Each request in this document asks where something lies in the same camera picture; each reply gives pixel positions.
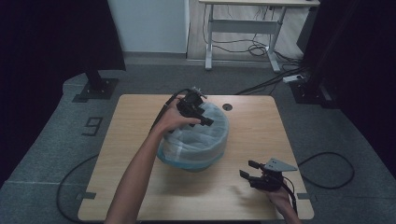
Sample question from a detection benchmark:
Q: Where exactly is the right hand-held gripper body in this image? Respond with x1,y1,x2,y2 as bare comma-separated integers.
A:
248,158,298,192

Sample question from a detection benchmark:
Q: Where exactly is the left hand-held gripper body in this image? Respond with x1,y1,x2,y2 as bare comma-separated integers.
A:
176,87,208,119

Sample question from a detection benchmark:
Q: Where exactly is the white bag with blue band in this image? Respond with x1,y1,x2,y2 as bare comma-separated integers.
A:
156,101,231,172

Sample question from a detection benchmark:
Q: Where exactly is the person's right hand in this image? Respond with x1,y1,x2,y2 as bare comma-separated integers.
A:
264,186,295,216

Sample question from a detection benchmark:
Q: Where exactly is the black stand base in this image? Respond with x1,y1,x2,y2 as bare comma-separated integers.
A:
289,73,340,110
72,69,120,104

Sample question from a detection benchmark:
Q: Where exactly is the white partition panel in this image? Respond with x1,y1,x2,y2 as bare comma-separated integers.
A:
106,0,191,54

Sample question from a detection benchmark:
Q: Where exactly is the white power strip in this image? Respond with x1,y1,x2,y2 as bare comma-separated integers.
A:
282,74,304,84

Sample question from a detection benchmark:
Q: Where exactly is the white desk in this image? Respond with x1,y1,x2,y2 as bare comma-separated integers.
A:
198,0,321,74

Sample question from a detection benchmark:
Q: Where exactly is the black tape floor mark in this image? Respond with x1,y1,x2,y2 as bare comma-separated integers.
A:
81,116,104,137

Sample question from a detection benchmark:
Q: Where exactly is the black curtain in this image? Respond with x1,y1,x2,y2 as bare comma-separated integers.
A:
0,0,127,188
297,0,396,181

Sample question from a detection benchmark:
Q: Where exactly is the right hand-held gripper cable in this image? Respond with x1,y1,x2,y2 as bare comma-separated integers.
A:
279,151,356,217

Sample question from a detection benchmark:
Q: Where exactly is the black floor cable bundle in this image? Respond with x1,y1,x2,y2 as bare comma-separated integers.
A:
234,63,307,96

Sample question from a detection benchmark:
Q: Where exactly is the black cable tangle under desk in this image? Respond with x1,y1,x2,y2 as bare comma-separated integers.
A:
202,4,300,59

